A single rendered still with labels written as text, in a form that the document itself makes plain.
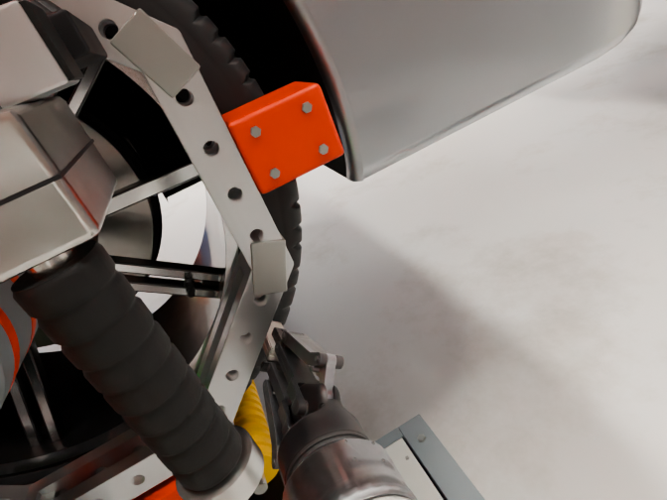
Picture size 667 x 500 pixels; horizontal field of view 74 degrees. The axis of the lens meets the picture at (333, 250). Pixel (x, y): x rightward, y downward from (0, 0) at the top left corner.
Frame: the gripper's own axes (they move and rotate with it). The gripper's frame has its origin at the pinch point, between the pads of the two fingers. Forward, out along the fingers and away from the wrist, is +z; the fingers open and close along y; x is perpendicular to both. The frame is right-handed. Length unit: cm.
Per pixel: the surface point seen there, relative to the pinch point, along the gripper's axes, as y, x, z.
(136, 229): 4.1, 17.0, 15.2
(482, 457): -27, -63, 13
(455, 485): -28, -50, 7
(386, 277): -15, -75, 92
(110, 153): 12.6, 22.0, 15.1
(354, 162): 22.4, -3.4, 4.9
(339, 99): 28.1, 1.2, 4.9
